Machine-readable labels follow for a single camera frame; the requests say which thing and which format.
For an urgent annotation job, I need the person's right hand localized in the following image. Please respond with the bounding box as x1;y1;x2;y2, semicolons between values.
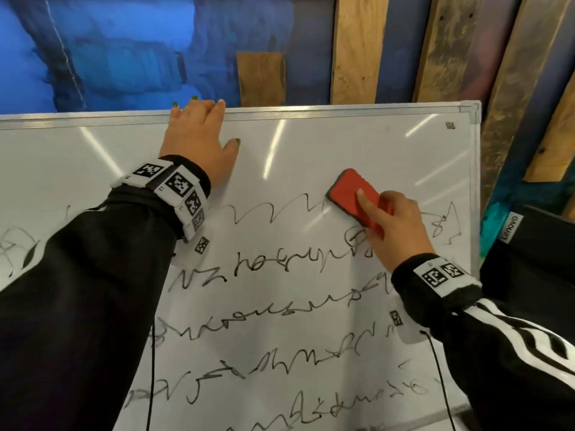
356;188;435;273

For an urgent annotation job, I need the person's left hand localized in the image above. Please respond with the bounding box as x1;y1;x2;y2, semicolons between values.
159;98;242;189

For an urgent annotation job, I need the white framed whiteboard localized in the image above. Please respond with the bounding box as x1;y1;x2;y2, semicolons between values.
0;101;482;431

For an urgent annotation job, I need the red whiteboard eraser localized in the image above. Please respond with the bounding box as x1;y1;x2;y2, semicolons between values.
326;169;388;239

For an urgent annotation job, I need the person's right forearm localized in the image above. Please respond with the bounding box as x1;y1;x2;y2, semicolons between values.
391;253;575;431

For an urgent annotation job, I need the person's left forearm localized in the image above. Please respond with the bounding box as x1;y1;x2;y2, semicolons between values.
0;154;212;431

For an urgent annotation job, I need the white wrist band with markers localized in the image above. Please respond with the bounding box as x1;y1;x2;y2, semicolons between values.
389;258;484;345
110;159;212;266

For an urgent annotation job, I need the short brown wooden board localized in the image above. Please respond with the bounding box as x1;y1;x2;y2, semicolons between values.
236;52;287;107

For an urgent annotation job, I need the light wooden plank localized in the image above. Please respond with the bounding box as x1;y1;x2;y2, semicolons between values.
330;0;391;105

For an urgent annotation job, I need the weathered dark wooden plank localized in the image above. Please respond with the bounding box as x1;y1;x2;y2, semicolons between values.
412;0;485;104

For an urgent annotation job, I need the long rough wooden plank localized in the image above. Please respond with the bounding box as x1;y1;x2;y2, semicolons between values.
480;0;575;213

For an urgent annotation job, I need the black monitor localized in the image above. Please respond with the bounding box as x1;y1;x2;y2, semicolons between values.
479;204;575;330

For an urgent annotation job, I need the yellowish wooden plank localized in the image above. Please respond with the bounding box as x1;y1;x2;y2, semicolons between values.
523;83;575;184

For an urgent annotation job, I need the thin black cable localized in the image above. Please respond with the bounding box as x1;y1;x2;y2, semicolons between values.
145;322;156;431
421;331;457;431

